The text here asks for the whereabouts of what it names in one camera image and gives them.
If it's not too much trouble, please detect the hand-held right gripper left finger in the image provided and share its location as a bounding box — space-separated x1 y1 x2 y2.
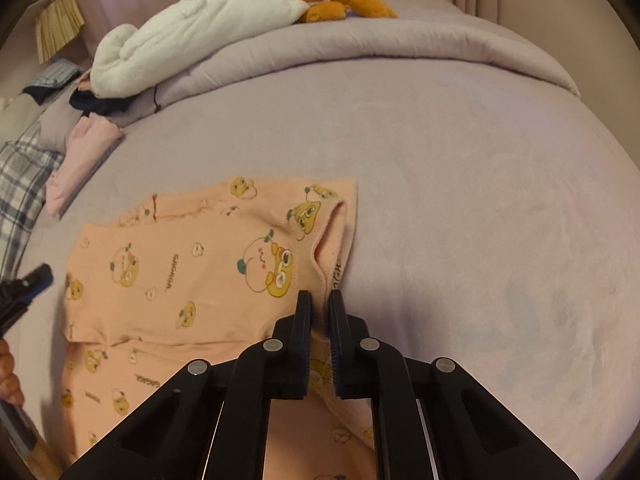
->
60 290 315 480

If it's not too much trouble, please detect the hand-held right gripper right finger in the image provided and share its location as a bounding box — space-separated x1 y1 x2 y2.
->
327 290 581 480

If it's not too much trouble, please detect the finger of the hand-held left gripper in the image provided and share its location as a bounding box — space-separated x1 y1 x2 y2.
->
14 263 53 295
0 285 37 332

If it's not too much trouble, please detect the peach printed baby top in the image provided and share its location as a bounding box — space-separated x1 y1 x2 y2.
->
60 176 379 480

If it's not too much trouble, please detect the person's left hand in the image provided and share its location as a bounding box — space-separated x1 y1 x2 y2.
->
0 337 26 407

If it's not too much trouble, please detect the plaid pillow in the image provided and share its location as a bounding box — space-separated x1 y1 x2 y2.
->
0 122 66 275

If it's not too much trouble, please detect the pink folded garment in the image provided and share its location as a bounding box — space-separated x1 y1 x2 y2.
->
45 115 126 219

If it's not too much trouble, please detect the grey pillow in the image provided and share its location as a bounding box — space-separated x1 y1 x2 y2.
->
0 94 76 157

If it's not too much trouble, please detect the dark clothing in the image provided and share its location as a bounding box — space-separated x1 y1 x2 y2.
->
69 85 162 117

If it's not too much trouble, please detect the striped pillow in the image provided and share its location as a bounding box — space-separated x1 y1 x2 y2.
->
35 57 84 92

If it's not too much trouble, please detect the pleated yellow lamp shade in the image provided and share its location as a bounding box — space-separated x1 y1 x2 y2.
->
35 0 86 65

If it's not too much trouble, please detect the white plush goose toy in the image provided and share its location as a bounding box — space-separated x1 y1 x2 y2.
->
91 0 400 100

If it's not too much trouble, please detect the lilac duvet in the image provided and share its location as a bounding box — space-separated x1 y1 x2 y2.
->
107 0 581 129

